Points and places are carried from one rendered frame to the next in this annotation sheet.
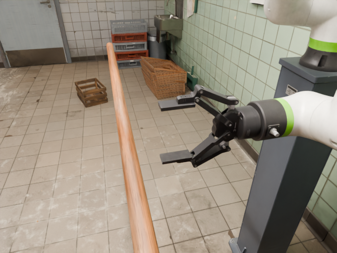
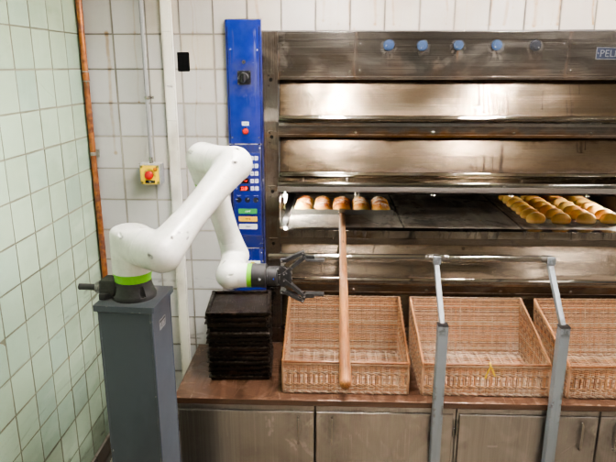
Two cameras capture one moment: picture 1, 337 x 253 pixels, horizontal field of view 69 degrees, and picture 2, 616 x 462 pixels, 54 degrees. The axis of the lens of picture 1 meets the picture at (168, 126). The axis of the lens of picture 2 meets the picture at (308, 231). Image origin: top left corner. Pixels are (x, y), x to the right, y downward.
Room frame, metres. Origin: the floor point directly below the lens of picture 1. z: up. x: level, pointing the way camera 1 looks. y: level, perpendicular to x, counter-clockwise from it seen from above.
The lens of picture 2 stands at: (2.51, 0.58, 1.95)
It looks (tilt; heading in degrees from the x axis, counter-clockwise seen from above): 15 degrees down; 197
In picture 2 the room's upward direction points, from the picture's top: straight up
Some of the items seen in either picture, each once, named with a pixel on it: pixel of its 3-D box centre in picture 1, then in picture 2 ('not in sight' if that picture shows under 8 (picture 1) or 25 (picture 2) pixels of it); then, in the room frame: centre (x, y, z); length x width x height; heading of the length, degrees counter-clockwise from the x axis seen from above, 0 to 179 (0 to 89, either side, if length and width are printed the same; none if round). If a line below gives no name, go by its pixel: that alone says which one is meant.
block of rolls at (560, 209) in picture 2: not in sight; (555, 205); (-0.98, 0.95, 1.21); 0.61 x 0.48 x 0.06; 15
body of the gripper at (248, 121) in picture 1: (232, 124); (280, 276); (0.47, -0.15, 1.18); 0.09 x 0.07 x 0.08; 104
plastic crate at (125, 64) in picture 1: (131, 60); not in sight; (4.49, 0.69, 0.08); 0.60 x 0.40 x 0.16; 107
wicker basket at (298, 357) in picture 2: not in sight; (344, 341); (0.00, 0.00, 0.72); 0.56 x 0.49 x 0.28; 104
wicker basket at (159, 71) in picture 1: (163, 69); not in sight; (3.31, 0.08, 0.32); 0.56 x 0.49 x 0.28; 23
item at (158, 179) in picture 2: not in sight; (151, 173); (0.01, -0.94, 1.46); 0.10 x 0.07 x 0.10; 105
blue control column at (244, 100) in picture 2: not in sight; (268, 206); (-1.04, -0.75, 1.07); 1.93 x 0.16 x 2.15; 15
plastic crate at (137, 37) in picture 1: (128, 35); not in sight; (4.49, 0.70, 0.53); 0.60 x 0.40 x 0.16; 101
